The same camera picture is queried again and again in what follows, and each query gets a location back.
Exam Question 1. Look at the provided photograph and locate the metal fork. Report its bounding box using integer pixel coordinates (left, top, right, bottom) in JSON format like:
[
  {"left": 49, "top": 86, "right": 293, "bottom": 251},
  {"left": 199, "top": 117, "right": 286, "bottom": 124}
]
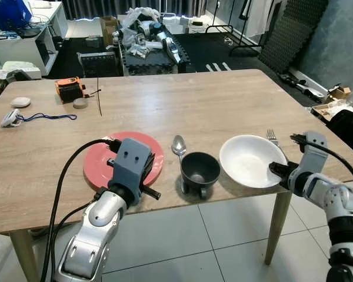
[{"left": 266, "top": 129, "right": 281, "bottom": 147}]

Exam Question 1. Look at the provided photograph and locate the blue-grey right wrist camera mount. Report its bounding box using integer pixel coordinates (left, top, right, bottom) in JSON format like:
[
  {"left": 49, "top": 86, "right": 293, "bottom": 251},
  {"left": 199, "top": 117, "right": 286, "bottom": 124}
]
[{"left": 293, "top": 132, "right": 329, "bottom": 187}]

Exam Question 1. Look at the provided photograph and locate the blue bag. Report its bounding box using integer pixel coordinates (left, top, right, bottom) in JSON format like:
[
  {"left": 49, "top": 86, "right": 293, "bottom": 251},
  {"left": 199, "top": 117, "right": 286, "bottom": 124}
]
[{"left": 0, "top": 0, "right": 33, "bottom": 31}]

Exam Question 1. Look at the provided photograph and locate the small white oval case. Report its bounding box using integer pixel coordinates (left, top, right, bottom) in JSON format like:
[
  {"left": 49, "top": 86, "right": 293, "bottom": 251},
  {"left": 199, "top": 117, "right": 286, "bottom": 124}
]
[{"left": 10, "top": 96, "right": 31, "bottom": 108}]

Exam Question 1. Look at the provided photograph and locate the black cup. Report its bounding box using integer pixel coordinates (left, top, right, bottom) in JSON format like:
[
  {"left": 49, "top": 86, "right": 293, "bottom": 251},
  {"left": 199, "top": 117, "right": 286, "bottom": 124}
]
[{"left": 181, "top": 152, "right": 221, "bottom": 199}]

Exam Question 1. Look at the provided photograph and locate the metal spoon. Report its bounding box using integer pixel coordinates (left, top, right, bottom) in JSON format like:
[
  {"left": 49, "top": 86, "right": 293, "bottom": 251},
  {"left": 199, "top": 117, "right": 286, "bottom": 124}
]
[{"left": 172, "top": 135, "right": 189, "bottom": 194}]

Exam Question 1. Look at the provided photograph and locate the black ridged foam panel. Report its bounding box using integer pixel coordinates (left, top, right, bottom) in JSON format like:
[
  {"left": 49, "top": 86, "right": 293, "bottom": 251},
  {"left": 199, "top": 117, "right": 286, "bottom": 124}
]
[{"left": 260, "top": 0, "right": 330, "bottom": 74}]

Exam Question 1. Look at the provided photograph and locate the white shelf unit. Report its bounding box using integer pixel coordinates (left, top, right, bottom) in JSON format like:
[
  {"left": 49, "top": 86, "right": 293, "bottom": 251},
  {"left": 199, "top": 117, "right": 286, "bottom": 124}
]
[{"left": 0, "top": 3, "right": 68, "bottom": 77}]

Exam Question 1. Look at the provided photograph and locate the orange and black device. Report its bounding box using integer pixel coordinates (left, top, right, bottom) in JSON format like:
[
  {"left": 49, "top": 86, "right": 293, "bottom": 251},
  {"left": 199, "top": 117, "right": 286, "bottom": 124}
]
[{"left": 54, "top": 77, "right": 86, "bottom": 104}]

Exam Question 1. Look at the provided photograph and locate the red round plate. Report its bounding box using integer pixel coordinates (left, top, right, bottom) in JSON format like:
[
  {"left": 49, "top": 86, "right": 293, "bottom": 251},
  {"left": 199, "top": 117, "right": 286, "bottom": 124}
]
[{"left": 83, "top": 132, "right": 165, "bottom": 190}]

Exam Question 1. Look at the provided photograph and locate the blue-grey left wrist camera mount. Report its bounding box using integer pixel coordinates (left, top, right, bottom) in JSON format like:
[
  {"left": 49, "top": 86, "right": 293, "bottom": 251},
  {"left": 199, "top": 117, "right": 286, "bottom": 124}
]
[{"left": 109, "top": 138, "right": 154, "bottom": 190}]

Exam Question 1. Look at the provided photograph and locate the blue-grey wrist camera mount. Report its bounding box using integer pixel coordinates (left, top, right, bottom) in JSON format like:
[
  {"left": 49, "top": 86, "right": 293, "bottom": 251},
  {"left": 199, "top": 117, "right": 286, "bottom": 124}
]
[
  {"left": 109, "top": 138, "right": 154, "bottom": 190},
  {"left": 293, "top": 132, "right": 329, "bottom": 187}
]

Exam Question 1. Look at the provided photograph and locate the white bowl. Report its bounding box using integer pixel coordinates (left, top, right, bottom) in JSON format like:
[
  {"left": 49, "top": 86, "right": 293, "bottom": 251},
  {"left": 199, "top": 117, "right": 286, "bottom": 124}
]
[{"left": 219, "top": 135, "right": 288, "bottom": 189}]

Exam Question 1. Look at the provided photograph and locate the flat cardboard tray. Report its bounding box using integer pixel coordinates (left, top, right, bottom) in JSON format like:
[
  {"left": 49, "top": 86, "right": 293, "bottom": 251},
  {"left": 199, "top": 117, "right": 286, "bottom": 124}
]
[{"left": 311, "top": 97, "right": 353, "bottom": 124}]

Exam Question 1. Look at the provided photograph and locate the black ridged cart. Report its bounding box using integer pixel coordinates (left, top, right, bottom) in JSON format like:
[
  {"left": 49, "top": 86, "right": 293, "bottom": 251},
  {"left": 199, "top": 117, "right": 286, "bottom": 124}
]
[{"left": 118, "top": 38, "right": 192, "bottom": 76}]

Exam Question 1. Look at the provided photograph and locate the black ribbed case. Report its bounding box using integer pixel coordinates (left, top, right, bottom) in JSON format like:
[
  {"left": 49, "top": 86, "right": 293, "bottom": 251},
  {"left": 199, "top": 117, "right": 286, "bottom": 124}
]
[{"left": 76, "top": 52, "right": 119, "bottom": 78}]

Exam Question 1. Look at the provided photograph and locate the white bundle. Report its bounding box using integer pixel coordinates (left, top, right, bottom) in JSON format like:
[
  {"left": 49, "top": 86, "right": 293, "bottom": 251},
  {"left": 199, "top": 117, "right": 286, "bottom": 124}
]
[{"left": 0, "top": 61, "right": 42, "bottom": 80}]

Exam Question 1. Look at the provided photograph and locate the silver robot lying down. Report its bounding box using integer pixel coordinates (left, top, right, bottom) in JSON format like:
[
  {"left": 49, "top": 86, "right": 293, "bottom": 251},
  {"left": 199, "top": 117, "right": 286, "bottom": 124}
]
[{"left": 121, "top": 7, "right": 183, "bottom": 64}]

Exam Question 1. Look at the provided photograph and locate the black bag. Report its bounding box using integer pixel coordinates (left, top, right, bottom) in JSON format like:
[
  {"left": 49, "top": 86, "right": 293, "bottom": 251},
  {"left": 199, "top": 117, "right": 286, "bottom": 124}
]
[{"left": 328, "top": 109, "right": 353, "bottom": 153}]

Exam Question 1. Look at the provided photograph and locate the thin black stick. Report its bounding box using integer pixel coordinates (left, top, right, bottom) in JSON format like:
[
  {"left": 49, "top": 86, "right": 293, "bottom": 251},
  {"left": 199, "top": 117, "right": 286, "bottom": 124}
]
[{"left": 96, "top": 76, "right": 104, "bottom": 116}]

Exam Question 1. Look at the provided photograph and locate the brown cardboard box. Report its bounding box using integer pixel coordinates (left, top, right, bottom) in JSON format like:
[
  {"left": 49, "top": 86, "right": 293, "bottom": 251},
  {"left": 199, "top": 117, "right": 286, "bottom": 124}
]
[{"left": 100, "top": 16, "right": 121, "bottom": 45}]

